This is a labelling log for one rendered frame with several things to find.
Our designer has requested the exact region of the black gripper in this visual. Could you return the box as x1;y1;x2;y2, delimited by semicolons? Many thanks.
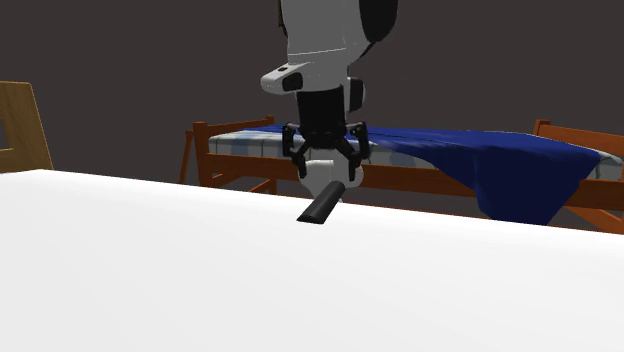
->
281;86;370;183

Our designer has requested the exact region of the black half-round bar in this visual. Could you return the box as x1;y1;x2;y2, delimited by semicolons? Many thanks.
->
295;180;348;226

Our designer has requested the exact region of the red-brown wooden bed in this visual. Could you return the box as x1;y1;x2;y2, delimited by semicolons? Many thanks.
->
178;114;624;236

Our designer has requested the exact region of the dark blue blanket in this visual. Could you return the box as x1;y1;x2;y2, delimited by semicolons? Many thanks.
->
242;123;602;227

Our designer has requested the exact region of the light wooden furniture frame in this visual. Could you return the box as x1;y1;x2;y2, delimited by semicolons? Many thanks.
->
0;80;55;175

